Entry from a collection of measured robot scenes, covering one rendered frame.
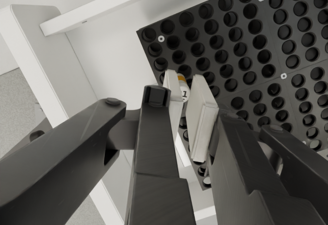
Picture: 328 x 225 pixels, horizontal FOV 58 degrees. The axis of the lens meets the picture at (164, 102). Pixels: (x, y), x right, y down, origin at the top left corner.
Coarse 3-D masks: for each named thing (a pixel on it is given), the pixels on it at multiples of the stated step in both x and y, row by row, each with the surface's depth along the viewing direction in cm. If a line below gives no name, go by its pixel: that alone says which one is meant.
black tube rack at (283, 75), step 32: (224, 0) 29; (256, 0) 25; (288, 0) 25; (320, 0) 28; (160, 32) 26; (192, 32) 30; (224, 32) 26; (256, 32) 27; (288, 32) 29; (320, 32) 26; (160, 64) 30; (192, 64) 27; (224, 64) 27; (256, 64) 27; (288, 64) 30; (320, 64) 27; (224, 96) 28; (256, 96) 31; (288, 96) 28; (320, 96) 28; (256, 128) 29; (288, 128) 32; (320, 128) 29
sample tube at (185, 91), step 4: (180, 76) 23; (180, 80) 22; (184, 80) 22; (180, 84) 20; (184, 84) 20; (184, 88) 20; (188, 88) 20; (184, 92) 20; (188, 92) 20; (184, 96) 20; (188, 96) 20; (184, 100) 20
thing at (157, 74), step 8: (152, 24) 26; (136, 32) 26; (144, 40) 27; (152, 40) 27; (144, 48) 27; (152, 56) 27; (160, 56) 27; (152, 64) 27; (168, 64) 27; (160, 72) 27; (160, 80) 28; (184, 104) 28; (184, 128) 29; (184, 136) 30; (184, 144) 29; (192, 160) 30; (200, 176) 31; (208, 176) 31; (200, 184) 31; (208, 184) 31
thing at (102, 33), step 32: (96, 0) 26; (128, 0) 26; (160, 0) 32; (192, 0) 32; (64, 32) 32; (96, 32) 33; (128, 32) 33; (96, 64) 34; (128, 64) 34; (96, 96) 35; (128, 96) 35; (128, 160) 37; (192, 192) 36
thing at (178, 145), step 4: (152, 84) 34; (156, 84) 33; (176, 140) 35; (180, 140) 35; (176, 144) 35; (180, 144) 35; (176, 148) 35; (180, 148) 35; (184, 148) 35; (180, 152) 35; (184, 152) 35; (180, 156) 36; (184, 156) 36; (184, 160) 36; (188, 160) 36; (184, 164) 36; (188, 164) 36
